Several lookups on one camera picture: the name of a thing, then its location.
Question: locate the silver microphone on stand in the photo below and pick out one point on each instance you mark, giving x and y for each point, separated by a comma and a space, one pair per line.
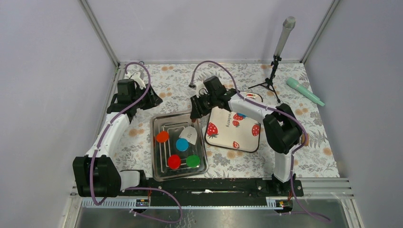
288, 26

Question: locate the wooden double-ended dough roller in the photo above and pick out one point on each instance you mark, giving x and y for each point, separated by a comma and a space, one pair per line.
305, 139

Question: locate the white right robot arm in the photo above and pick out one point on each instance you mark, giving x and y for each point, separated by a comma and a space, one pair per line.
283, 131

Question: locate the mint green handheld tool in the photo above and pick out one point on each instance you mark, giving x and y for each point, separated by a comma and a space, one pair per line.
305, 92

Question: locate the green dough disc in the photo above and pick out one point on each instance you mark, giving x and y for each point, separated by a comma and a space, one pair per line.
193, 161

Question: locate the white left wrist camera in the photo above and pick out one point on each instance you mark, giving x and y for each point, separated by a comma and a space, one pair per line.
137, 77

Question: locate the blue dough piece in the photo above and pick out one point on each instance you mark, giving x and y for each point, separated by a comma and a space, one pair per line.
182, 144

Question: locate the white strawberry print tray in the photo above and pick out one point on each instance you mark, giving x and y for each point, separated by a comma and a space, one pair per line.
229, 131

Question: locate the metal spatula wooden handle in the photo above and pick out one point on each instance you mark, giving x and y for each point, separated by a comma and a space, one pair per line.
189, 133

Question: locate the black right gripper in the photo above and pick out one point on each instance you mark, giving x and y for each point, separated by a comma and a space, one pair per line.
197, 110

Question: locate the blue dough scrap strip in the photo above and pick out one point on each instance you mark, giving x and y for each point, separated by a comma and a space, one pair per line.
241, 115

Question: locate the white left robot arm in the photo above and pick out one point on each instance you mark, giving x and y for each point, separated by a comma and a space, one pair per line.
95, 173

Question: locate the orange dough disc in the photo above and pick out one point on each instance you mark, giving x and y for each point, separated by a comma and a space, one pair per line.
162, 137

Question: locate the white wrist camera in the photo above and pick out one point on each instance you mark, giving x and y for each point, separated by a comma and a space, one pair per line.
200, 89
137, 77

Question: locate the red dough disc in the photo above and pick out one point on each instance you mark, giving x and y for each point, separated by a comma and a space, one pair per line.
174, 162

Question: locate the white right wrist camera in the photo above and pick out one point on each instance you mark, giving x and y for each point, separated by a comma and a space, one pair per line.
200, 89

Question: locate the stainless steel baking tray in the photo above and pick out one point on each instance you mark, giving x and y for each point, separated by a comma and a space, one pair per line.
174, 123

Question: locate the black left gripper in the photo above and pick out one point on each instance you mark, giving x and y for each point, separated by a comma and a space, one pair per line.
153, 100

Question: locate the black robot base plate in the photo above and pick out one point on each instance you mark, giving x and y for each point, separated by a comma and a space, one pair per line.
205, 192

